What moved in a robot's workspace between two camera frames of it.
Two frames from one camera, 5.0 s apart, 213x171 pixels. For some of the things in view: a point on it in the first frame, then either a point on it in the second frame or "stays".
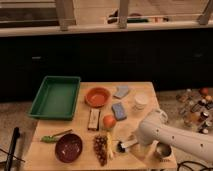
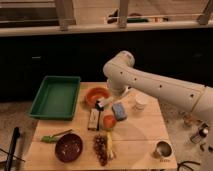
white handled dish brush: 123,147 to 102,101
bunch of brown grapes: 100,143 stays
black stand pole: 8,164 stays
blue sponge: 119,111 stays
